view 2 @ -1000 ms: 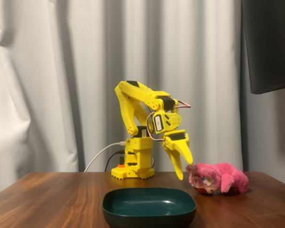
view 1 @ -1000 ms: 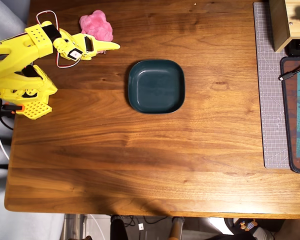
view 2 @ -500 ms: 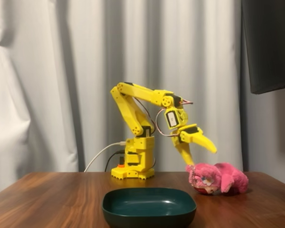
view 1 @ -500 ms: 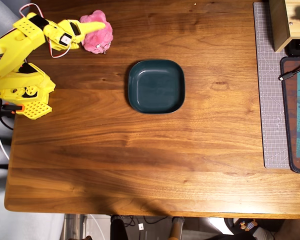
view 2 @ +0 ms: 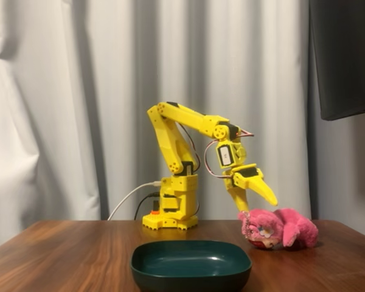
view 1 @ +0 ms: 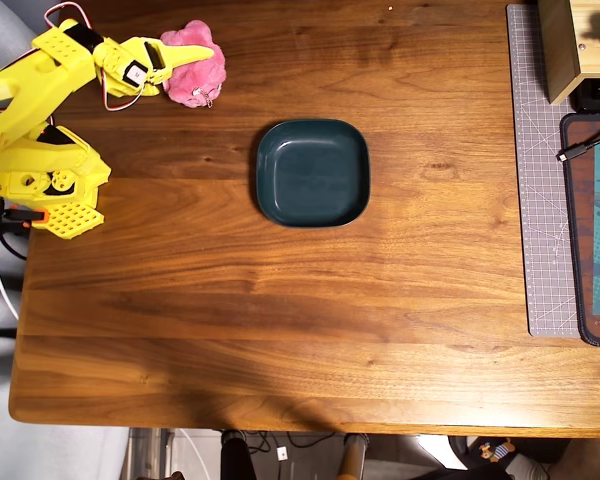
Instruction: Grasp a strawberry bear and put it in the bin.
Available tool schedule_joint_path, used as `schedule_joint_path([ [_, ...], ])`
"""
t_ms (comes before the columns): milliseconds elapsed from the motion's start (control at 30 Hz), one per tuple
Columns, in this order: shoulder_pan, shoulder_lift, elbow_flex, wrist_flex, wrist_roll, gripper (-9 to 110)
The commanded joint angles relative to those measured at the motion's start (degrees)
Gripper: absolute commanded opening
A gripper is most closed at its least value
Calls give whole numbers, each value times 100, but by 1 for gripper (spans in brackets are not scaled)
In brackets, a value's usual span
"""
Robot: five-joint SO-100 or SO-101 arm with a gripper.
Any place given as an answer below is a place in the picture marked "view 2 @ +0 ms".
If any white curtain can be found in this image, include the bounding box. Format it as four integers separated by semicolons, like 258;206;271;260
0;0;313;253

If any black hanging cloth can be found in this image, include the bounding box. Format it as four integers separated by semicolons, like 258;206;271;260
308;0;365;122

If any black cable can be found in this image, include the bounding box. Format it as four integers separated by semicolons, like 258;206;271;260
133;191;161;221

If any yellow gripper black servo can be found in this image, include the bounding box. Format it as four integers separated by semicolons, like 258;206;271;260
221;163;278;212

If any dark green square bin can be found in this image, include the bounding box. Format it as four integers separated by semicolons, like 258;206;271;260
130;239;252;292

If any white cable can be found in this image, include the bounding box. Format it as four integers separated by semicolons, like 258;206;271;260
107;181;162;221

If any pink plush bear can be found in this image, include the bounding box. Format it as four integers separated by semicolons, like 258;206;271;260
237;207;319;251

